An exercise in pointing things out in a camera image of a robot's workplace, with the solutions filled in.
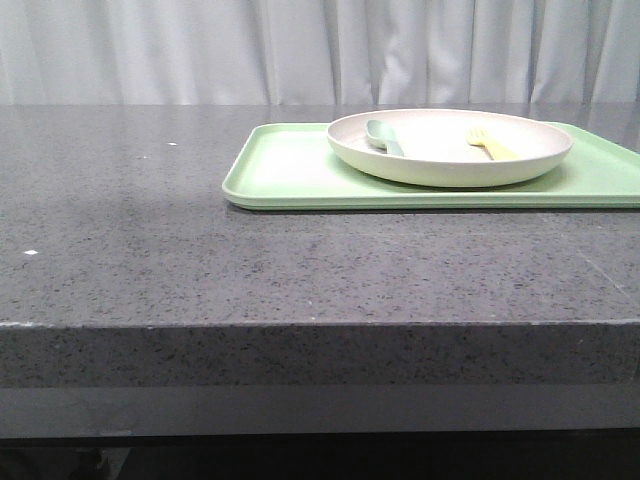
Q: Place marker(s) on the white round plate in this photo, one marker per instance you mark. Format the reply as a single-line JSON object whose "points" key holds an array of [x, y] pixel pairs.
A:
{"points": [[435, 151]]}

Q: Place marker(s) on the yellow plastic fork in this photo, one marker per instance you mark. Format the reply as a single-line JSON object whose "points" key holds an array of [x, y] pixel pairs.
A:
{"points": [[480, 137]]}

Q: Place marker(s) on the light green serving tray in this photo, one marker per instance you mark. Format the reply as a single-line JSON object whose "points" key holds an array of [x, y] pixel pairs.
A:
{"points": [[290, 166]]}

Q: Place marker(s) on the pale green spoon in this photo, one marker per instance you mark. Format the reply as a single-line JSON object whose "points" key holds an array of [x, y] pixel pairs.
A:
{"points": [[382, 136]]}

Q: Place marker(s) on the white pleated curtain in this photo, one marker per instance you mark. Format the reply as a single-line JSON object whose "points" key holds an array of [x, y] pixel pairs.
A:
{"points": [[318, 52]]}

